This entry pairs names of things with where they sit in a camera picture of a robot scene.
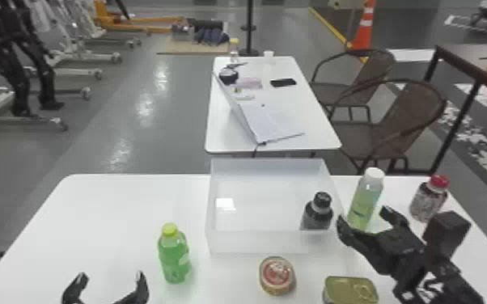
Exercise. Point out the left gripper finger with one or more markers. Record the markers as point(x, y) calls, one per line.
point(73, 290)
point(138, 290)

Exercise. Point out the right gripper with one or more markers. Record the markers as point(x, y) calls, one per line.
point(398, 254)

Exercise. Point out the green bottle with white cap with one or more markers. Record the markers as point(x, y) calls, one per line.
point(366, 199)

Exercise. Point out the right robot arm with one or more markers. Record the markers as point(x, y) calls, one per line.
point(451, 284)

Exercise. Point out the green bottle with yellow cap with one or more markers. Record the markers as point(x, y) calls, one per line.
point(174, 257)

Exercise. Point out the black bottle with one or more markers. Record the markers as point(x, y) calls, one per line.
point(318, 212)

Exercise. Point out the clear bottle with red cap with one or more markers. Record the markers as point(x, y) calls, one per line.
point(429, 198)

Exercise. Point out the flat green can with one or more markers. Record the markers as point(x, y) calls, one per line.
point(349, 290)

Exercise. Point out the brown chair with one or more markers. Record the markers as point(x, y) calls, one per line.
point(356, 91)
point(392, 127)

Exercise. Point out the round red can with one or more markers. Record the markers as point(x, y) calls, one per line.
point(276, 275)

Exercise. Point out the clear box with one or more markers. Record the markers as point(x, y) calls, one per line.
point(269, 206)

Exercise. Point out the white side table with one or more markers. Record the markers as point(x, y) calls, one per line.
point(303, 119)

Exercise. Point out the black phone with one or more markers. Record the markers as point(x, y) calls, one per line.
point(283, 82)

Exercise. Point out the dark side table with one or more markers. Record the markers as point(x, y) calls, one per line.
point(473, 63)

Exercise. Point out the orange cone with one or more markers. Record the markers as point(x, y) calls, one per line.
point(364, 27)

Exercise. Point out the white cup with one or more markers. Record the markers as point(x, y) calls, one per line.
point(268, 54)

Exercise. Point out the clear bottle with yellow cap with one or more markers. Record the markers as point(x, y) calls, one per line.
point(234, 51)

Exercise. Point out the orange pallet jack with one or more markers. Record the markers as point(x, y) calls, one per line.
point(133, 21)

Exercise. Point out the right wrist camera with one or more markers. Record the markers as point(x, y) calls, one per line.
point(445, 231)

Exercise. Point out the black post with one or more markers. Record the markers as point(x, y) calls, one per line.
point(249, 27)

